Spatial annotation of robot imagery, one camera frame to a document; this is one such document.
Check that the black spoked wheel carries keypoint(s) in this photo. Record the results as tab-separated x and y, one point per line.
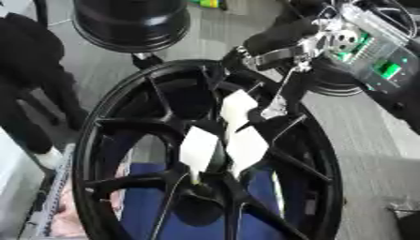
98	175

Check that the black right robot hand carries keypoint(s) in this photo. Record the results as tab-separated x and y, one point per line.
281	34

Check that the person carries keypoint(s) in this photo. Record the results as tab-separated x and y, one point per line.
27	68

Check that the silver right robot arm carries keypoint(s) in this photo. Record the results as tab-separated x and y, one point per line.
377	53

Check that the black wheel stand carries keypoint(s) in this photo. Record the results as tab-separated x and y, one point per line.
145	60

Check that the green object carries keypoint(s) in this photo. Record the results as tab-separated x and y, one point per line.
209	3

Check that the pierced metal strip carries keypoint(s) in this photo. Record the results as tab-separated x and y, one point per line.
54	193

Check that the black round wheel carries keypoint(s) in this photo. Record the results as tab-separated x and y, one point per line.
333	86

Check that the black round wheel rim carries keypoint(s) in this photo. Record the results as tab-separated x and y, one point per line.
131	22

